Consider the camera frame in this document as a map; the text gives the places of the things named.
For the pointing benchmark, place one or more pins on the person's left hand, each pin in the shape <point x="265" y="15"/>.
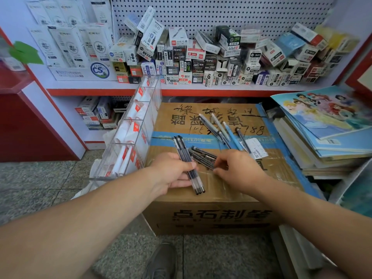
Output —
<point x="167" y="169"/>

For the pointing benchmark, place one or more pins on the person's right hand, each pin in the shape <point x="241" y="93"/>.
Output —
<point x="244" y="172"/>

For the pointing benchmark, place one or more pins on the person's right fingers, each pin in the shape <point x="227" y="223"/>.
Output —
<point x="224" y="163"/>

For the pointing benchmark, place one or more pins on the person's left thumb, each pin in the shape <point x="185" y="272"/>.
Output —
<point x="181" y="183"/>

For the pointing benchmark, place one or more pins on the black gel pen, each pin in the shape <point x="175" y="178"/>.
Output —
<point x="184" y="145"/>
<point x="205" y="153"/>
<point x="176" y="145"/>
<point x="200" y="157"/>
<point x="180" y="145"/>
<point x="203" y="164"/>

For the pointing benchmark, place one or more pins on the person's right forearm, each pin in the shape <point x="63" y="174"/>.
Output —
<point x="316" y="226"/>

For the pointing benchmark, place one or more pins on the person's left forearm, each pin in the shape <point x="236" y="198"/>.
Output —
<point x="81" y="226"/>

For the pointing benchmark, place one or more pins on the blue gel pen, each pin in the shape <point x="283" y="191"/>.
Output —
<point x="232" y="136"/>

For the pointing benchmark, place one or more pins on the dark clear gel pen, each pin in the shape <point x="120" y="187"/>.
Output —
<point x="242" y="139"/>

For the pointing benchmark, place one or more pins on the white paper label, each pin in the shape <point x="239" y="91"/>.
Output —
<point x="257" y="148"/>

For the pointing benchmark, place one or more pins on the white gel pen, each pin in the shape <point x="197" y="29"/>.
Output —
<point x="220" y="126"/>

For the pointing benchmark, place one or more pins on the grey gel pen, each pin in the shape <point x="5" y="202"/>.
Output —
<point x="210" y="127"/>

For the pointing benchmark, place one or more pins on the brown cardboard box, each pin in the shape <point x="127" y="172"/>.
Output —
<point x="180" y="120"/>

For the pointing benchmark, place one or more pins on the clear acrylic display rack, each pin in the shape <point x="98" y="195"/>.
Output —
<point x="145" y="124"/>

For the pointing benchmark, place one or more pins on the white shelf with red edge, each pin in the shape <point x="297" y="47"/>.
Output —
<point x="189" y="92"/>

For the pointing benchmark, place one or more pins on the person's grey shoe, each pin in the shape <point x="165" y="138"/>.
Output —
<point x="162" y="262"/>

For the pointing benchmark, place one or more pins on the stack of books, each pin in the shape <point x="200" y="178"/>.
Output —
<point x="316" y="155"/>

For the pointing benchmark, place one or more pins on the pile of pen refill boxes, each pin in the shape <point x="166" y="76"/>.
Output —
<point x="232" y="60"/>

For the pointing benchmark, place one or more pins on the stack of small stationery boxes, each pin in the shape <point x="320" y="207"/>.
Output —
<point x="96" y="113"/>

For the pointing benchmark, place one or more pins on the cartoon colouring book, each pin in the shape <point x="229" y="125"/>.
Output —
<point x="328" y="113"/>

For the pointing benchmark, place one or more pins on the white display carton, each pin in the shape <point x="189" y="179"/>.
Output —
<point x="84" y="73"/>

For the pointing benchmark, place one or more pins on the white pegboard panel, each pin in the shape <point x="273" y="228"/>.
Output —
<point x="232" y="11"/>

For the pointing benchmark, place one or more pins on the red counter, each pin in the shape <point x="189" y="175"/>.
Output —
<point x="26" y="122"/>

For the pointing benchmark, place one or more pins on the row of tall white boxes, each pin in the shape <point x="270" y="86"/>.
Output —
<point x="69" y="34"/>

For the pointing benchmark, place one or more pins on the green paper leaf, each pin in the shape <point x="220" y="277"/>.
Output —
<point x="26" y="52"/>

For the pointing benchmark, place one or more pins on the red frame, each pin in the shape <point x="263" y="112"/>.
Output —
<point x="357" y="72"/>

